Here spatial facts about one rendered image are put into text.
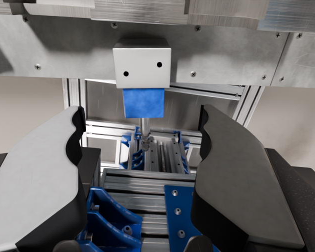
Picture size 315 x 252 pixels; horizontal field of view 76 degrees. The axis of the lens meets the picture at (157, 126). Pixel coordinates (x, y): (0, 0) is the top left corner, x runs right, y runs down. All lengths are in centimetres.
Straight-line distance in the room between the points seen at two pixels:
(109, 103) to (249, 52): 74
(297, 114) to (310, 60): 119
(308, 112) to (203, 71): 131
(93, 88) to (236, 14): 78
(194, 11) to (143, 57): 5
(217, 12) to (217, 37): 7
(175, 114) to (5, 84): 89
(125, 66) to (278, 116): 130
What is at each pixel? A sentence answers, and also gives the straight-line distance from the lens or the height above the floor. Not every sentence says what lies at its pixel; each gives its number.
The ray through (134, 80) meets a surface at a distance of 19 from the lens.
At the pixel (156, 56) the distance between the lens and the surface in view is 19.
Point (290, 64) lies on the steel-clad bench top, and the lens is 30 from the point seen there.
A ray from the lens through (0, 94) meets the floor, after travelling 136.
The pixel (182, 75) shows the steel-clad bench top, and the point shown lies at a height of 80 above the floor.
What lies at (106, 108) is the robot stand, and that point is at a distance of 94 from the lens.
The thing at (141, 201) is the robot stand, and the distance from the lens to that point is 43.
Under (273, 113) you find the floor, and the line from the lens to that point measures 140.
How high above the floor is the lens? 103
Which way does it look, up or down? 58 degrees down
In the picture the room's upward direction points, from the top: 174 degrees clockwise
